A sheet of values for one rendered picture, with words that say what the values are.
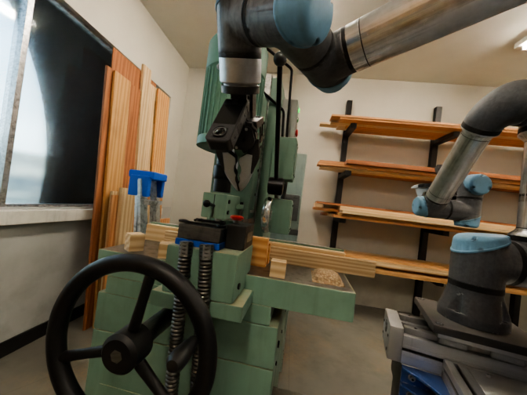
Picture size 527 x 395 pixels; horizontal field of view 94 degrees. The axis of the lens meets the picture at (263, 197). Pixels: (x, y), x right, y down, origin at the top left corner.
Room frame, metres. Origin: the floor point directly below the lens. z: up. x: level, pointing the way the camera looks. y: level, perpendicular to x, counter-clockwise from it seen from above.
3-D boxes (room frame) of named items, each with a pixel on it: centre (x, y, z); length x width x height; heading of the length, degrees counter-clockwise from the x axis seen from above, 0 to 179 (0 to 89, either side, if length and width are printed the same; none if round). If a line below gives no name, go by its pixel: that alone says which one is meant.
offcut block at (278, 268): (0.56, -0.05, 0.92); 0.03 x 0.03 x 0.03; 82
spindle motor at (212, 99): (0.73, 0.12, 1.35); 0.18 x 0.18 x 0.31
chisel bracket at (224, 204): (0.74, 0.12, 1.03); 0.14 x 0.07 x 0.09; 170
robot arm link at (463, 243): (0.66, -0.59, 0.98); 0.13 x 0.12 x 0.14; 83
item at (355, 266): (0.70, -0.02, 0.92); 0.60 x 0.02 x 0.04; 80
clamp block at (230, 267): (0.52, 0.09, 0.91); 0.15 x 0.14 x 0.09; 80
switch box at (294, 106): (1.02, -0.07, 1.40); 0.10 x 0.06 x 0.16; 170
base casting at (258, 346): (0.85, 0.10, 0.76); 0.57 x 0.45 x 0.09; 170
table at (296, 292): (0.61, 0.08, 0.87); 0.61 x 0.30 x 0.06; 80
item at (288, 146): (0.91, -0.06, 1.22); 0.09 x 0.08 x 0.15; 170
